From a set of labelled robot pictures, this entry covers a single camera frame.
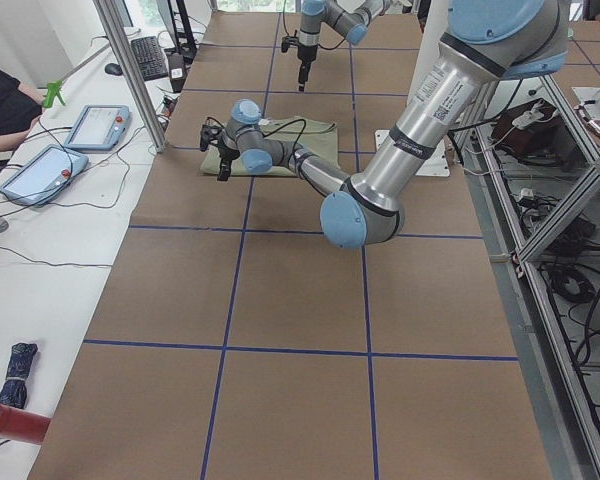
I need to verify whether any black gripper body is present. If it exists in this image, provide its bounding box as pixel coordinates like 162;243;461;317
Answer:
297;45;316;66
216;140;239;165

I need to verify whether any olive green long-sleeve shirt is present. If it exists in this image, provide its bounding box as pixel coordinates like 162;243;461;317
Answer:
200;116;340;177

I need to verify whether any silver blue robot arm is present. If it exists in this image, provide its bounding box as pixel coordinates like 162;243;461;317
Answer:
295;0;390;92
200;1;569;248

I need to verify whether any far teach pendant tablet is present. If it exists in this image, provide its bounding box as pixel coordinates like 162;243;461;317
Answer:
63;105;130;152

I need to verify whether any teach pendant tablet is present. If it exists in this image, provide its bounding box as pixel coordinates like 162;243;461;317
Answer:
63;105;130;152
0;145;89;206

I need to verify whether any black keyboard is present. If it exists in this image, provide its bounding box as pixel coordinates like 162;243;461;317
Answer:
130;36;169;81

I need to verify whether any black computer mouse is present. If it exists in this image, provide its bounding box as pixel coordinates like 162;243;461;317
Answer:
104;63;123;76

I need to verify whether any green plastic clamp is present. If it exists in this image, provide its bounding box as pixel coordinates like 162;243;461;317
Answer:
42;80;66;109

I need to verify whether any near teach pendant tablet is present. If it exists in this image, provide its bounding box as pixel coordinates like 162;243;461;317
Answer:
0;145;89;206

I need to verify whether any person in black shirt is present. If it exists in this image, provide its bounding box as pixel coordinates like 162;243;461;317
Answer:
0;69;44;153

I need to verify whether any folded dark blue umbrella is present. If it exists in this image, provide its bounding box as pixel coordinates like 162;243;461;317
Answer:
0;342;38;409

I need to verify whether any red cylinder tube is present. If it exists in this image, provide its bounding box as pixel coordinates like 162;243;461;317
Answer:
0;403;51;445

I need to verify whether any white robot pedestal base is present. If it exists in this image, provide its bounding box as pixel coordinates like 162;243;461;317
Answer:
374;0;454;178

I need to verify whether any aluminium frame post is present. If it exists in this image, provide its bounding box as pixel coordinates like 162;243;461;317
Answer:
93;0;167;153

